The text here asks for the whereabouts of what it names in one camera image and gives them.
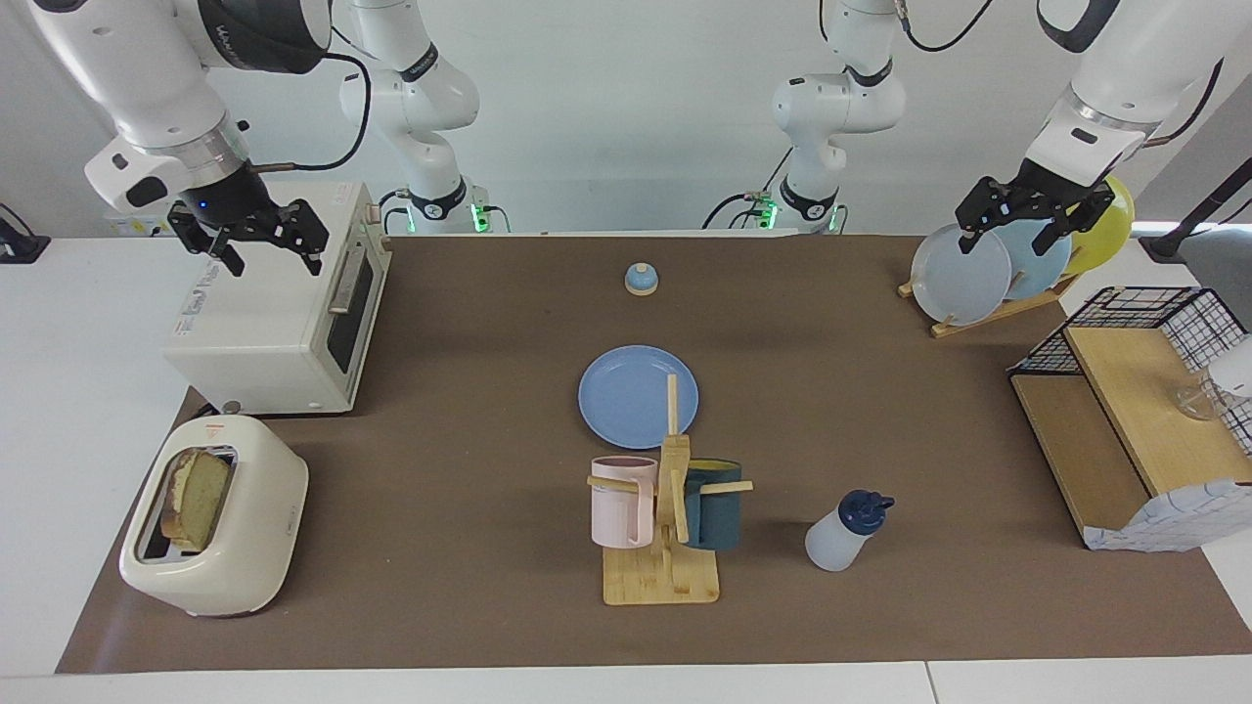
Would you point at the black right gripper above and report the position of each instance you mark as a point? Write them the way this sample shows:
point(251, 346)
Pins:
point(233, 200)

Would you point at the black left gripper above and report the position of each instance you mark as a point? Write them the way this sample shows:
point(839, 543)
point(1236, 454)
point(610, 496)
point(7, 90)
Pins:
point(1045, 188)

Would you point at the toasted bread slice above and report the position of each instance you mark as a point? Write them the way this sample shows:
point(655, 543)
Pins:
point(201, 499)

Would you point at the seasoning bottle with blue cap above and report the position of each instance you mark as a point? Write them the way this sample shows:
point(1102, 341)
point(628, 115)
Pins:
point(836, 543)

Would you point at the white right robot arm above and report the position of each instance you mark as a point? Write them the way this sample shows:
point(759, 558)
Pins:
point(147, 78)

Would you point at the light blue round plate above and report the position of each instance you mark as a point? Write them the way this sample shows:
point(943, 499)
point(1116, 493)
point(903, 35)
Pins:
point(1037, 269)

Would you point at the yellow round plate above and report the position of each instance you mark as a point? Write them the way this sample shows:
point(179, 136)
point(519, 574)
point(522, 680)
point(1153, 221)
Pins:
point(1110, 240)

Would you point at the grey round plate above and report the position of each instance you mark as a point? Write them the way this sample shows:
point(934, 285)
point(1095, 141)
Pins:
point(954, 284)

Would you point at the wooden plate rack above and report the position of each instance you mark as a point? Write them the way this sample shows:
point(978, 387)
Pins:
point(988, 318)

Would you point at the white toaster oven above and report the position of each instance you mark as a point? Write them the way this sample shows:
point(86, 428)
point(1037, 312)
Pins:
point(264, 323)

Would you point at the white power strip box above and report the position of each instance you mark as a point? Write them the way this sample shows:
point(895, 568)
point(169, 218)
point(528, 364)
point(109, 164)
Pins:
point(132, 227)

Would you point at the grey chair back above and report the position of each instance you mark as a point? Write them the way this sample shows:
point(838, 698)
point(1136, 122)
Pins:
point(1228, 274)

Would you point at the wooden shelf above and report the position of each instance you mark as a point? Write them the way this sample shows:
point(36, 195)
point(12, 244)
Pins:
point(1125, 401)

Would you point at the clear glass cup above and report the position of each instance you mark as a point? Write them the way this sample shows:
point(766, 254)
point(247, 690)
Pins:
point(1201, 399)

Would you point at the cream two-slot toaster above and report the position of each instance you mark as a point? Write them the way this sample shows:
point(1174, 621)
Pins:
point(254, 528)

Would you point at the brown table mat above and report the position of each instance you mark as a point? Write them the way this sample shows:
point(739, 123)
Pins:
point(469, 440)

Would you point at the white blue-grid cloth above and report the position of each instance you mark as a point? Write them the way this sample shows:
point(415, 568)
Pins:
point(1184, 518)

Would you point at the dark teal mug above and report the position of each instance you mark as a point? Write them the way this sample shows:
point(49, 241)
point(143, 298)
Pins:
point(714, 518)

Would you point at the pink ribbed mug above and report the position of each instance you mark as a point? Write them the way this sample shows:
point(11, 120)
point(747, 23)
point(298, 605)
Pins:
point(618, 508)

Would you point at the wooden mug tree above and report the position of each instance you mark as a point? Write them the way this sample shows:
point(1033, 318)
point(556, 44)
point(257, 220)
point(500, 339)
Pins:
point(660, 582)

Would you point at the black camera stand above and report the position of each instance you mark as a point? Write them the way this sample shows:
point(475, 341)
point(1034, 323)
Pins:
point(1188, 227)

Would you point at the black clamp mount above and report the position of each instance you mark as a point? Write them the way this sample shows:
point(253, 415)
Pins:
point(20, 244)

